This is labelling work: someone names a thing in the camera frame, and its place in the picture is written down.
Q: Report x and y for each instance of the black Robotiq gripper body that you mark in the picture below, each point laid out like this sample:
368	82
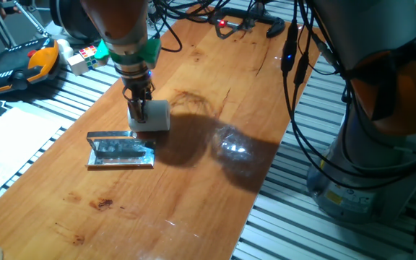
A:
137	86

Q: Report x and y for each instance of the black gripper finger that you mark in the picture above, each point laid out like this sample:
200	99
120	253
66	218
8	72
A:
137	110
149	95

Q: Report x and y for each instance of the white toilet paper roll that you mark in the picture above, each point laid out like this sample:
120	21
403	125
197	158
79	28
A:
155	115

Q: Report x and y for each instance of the shiny metal toilet paper holder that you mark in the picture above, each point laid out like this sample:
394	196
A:
125	153

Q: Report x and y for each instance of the person's bare hand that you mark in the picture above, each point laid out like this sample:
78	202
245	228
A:
7	9

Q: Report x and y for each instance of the colourful Rubik's cube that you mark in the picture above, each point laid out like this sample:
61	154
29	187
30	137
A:
88	57

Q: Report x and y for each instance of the plain white cube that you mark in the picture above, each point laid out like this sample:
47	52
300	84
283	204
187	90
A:
77	65

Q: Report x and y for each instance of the white rounded figure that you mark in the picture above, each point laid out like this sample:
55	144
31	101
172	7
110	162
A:
64	48

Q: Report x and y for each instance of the large black round spool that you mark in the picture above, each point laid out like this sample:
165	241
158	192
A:
70	16

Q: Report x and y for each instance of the black orange teach pendant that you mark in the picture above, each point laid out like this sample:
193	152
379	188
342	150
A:
13	68

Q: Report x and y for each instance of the brown wooden board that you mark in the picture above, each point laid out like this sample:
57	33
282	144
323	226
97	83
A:
200	224

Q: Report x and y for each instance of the white printed paper sheets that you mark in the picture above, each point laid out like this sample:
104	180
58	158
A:
9	148

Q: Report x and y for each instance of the black metal C-clamp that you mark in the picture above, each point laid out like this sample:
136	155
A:
269	20

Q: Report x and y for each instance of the black inline adapter blue light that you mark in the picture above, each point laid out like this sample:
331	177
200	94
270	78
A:
289	54

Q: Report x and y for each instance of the black plain inline adapter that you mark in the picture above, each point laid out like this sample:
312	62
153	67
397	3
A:
301	68

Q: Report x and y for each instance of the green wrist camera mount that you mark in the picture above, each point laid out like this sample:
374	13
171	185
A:
150	50

